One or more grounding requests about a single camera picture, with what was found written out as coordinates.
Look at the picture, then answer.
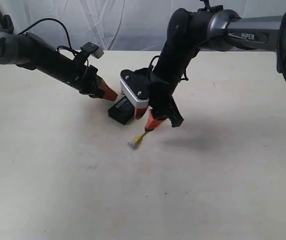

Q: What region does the white backdrop curtain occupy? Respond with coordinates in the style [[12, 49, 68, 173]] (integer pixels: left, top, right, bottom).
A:
[[0, 0, 286, 52]]

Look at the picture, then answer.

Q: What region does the black light stand pole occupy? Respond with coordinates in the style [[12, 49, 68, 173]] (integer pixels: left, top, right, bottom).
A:
[[0, 10, 15, 34]]

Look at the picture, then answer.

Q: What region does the yellow ethernet cable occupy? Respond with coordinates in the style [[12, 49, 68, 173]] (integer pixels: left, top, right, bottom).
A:
[[127, 93, 149, 150]]

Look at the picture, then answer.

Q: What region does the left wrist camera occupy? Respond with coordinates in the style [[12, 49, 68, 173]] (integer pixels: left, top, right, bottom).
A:
[[80, 42, 104, 59]]

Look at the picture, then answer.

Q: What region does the small black box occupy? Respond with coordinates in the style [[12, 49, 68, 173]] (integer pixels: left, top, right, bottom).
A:
[[107, 96, 135, 125]]

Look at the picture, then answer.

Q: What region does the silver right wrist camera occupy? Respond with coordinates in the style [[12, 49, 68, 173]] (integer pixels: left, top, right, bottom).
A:
[[120, 69, 151, 109]]

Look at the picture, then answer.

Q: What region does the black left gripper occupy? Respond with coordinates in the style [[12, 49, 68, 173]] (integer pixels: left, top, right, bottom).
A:
[[77, 65, 118, 101]]

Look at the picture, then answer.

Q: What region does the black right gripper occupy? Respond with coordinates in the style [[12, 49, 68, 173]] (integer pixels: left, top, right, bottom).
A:
[[134, 81, 184, 132]]

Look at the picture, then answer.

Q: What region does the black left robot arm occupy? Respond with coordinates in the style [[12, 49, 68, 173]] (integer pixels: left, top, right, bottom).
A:
[[0, 31, 118, 101]]

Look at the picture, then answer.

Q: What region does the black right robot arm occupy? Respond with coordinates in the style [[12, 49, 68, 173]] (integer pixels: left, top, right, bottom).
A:
[[127, 5, 286, 132]]

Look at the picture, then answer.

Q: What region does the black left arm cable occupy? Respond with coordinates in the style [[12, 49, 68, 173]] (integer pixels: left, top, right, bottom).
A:
[[17, 17, 89, 66]]

